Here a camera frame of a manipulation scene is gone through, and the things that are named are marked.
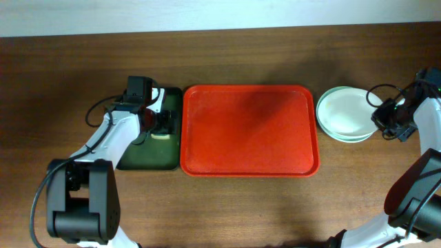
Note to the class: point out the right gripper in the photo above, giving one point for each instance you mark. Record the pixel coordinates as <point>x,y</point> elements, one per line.
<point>382,116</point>

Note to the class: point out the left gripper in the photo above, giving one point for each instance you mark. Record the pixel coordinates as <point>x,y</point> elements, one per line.
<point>171,121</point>

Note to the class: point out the pale green plate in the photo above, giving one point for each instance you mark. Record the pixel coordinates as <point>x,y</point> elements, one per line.
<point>337,137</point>

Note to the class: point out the white plate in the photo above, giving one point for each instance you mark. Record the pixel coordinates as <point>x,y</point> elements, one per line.
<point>348,112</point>

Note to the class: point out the green and yellow sponge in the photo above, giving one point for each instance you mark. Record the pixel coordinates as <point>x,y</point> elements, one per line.
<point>160,136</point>

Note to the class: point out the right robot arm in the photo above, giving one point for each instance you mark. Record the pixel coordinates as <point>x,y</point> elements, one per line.
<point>412,206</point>

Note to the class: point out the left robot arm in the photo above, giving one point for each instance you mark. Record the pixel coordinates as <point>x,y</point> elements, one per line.
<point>82,199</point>

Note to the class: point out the dark green plastic tray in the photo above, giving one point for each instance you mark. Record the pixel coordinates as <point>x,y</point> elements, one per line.
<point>146,153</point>

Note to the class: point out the red plastic tray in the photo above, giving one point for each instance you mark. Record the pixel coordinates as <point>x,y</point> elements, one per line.
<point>249,131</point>

